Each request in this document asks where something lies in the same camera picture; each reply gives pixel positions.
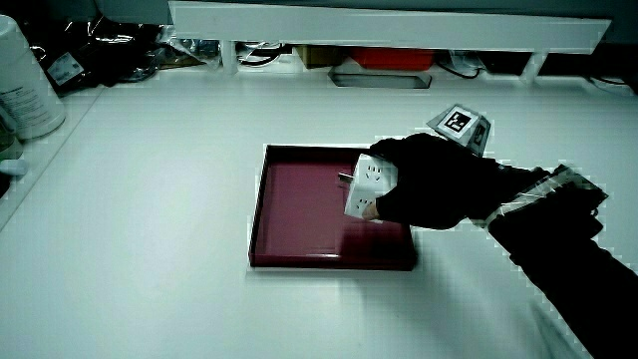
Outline white raised shelf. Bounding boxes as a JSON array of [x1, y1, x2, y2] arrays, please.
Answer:
[[167, 0, 612, 84]]

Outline red box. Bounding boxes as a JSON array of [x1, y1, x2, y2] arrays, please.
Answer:
[[348, 47, 436, 72]]

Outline black plastic bag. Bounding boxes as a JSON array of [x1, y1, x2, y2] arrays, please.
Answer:
[[27, 14, 165, 96]]

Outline white plastic bottle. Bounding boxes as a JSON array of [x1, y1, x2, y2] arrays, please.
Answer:
[[0, 14, 67, 141]]

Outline dark red tray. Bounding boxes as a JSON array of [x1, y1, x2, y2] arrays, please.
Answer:
[[248, 144, 419, 272]]

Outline small clear bottle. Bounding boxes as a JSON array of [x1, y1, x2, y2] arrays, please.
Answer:
[[0, 107, 25, 162]]

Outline brown cardboard box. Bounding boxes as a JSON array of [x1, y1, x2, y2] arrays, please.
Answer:
[[294, 45, 346, 70]]

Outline person's right forearm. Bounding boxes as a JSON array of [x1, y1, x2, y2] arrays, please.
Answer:
[[482, 164, 638, 359]]

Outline white cube socket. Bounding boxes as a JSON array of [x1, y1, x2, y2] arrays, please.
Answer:
[[338, 153, 400, 221]]

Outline black cable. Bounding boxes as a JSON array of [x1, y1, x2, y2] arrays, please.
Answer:
[[437, 52, 487, 80]]

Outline clear plastic wrapping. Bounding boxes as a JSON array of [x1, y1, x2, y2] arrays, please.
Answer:
[[157, 27, 222, 70]]

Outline person's right hand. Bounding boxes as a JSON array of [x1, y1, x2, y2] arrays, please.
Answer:
[[362, 103, 504, 231]]

